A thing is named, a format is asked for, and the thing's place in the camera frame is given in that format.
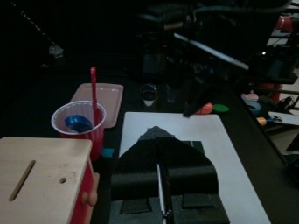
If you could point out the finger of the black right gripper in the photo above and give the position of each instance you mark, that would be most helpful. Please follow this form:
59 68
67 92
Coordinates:
194 99

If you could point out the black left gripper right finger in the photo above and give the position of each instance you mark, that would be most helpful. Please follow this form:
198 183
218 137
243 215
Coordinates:
191 175

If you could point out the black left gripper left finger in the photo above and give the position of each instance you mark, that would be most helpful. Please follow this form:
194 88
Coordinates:
136 175

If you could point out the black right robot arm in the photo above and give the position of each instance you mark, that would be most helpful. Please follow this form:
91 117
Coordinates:
210 51

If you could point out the white plastic cutting board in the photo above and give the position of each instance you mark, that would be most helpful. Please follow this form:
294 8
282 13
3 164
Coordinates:
234 175

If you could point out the pink rectangular plate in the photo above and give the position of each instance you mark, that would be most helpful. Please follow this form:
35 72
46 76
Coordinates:
111 99

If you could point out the toy carrot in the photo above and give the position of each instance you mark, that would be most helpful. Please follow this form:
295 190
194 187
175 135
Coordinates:
205 109

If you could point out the small teal block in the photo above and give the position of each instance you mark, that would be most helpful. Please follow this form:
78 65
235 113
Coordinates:
107 152

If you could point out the small metal measuring cup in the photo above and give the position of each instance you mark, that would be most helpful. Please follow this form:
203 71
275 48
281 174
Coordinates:
148 102

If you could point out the blue tape roll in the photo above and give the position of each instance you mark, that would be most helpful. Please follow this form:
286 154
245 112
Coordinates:
254 107

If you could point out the black box device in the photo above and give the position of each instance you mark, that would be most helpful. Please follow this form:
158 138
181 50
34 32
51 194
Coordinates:
274 70

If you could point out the small yellow object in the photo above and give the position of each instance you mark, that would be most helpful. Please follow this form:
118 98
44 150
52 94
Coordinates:
261 121

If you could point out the blue plastic utensil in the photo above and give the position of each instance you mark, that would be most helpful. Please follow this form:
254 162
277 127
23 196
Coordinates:
78 122

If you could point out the wooden box with red drawer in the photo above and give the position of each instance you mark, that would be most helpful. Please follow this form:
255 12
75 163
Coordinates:
43 175

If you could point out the red cylinder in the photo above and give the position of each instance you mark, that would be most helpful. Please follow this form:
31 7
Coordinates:
285 23

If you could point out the metal frame clamp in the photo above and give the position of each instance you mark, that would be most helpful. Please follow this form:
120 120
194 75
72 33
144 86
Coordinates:
56 51

